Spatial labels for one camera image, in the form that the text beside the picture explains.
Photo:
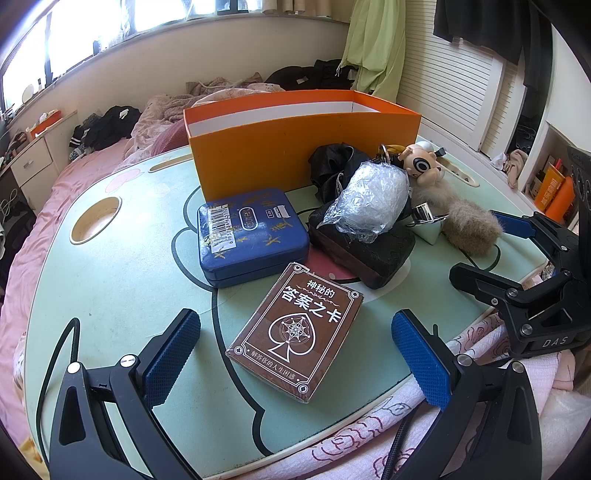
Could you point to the window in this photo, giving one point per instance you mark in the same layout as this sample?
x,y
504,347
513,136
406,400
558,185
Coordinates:
x,y
184,9

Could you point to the small orange tray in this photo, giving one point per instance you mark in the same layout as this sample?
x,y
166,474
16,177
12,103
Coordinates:
x,y
46,124

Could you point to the clear plastic bundle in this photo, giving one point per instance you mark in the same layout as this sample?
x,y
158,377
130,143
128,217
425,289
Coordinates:
x,y
374,198

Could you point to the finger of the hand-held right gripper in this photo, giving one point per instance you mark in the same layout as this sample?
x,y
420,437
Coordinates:
x,y
480,279
508,225

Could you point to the pink bed sheet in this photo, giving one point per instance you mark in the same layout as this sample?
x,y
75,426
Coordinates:
x,y
27,240

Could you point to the pink fluffy blanket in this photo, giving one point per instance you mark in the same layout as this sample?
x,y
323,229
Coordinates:
x,y
157,115

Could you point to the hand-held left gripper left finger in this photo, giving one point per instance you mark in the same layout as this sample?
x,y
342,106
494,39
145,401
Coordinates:
x,y
171,355

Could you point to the pink crumpled cloth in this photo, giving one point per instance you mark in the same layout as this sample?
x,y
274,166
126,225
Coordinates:
x,y
512,164

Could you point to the white louvered door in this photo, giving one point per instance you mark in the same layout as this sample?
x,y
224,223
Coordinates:
x,y
452,92

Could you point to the light green hanging garment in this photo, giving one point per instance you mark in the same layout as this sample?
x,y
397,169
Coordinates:
x,y
374,46

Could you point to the blue tin box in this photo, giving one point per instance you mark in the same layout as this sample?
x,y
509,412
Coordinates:
x,y
258,235

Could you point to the maroon cushion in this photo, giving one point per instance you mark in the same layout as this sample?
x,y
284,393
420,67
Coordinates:
x,y
173,138

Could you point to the white wall shelf with books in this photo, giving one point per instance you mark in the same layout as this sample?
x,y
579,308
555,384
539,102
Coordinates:
x,y
535,147

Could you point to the black embossed box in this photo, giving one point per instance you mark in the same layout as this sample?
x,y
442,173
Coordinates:
x,y
369,258

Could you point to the brown card box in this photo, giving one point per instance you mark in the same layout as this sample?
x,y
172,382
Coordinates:
x,y
295,332

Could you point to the black striped clothes pile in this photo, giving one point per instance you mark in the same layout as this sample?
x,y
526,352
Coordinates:
x,y
111,124

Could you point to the black hanging garment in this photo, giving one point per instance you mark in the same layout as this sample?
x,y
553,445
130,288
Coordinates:
x,y
485,23

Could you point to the white drawer cabinet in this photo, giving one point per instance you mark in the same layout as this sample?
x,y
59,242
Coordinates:
x,y
34,159

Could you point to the pink floral blanket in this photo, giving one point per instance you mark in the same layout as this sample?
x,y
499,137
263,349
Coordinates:
x,y
351,443

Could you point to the black lace cloth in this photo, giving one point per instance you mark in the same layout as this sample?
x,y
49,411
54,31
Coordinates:
x,y
332,166

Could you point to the orange cardboard box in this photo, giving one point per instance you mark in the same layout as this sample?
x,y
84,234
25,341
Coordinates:
x,y
258,152

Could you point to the orange books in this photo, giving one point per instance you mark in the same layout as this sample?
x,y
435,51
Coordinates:
x,y
551,189

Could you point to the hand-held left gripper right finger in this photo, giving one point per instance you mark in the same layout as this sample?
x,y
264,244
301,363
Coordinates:
x,y
420,360

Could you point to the green cartoon print desktop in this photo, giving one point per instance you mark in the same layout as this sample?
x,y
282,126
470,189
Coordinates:
x,y
138,286

